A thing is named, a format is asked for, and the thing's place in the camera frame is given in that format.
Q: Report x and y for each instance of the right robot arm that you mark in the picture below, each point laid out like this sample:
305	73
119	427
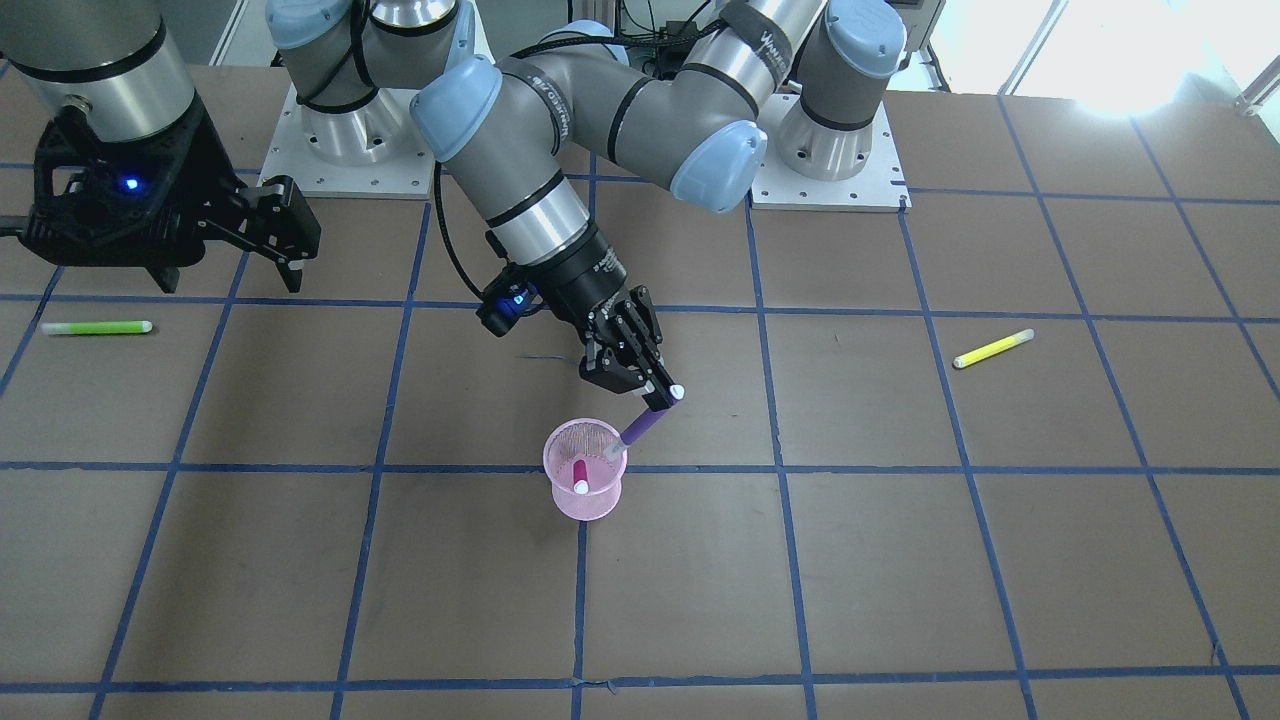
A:
133	62

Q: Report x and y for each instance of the purple pen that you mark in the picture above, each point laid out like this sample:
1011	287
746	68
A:
642	424

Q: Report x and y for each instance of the pink mesh cup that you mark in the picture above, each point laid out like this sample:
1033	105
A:
589	438

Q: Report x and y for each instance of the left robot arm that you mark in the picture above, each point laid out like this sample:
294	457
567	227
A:
802	74

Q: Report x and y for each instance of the yellow pen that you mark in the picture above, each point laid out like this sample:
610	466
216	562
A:
992	349

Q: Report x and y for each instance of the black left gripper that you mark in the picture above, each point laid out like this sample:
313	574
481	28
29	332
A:
587	274

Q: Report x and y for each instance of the pink pen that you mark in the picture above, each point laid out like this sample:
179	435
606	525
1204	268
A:
580	476

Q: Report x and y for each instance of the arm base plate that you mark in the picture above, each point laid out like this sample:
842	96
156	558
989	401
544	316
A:
375	152
814	168

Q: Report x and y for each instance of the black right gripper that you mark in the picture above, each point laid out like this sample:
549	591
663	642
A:
198	160

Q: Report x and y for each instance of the green pen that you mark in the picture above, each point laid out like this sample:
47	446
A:
56	329

